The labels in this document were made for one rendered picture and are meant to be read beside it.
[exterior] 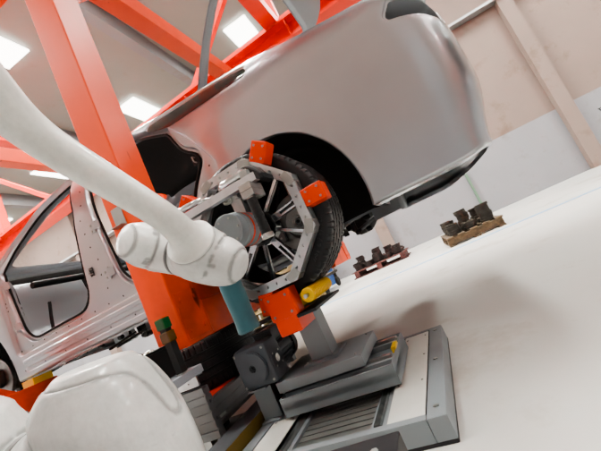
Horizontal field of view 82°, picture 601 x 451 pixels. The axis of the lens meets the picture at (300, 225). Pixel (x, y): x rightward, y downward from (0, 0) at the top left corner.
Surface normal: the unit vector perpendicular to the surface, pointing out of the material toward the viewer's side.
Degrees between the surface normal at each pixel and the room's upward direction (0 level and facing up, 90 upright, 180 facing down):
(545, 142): 90
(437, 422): 90
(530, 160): 90
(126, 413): 77
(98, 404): 70
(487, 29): 90
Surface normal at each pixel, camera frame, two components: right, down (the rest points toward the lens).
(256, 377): -0.36, 0.04
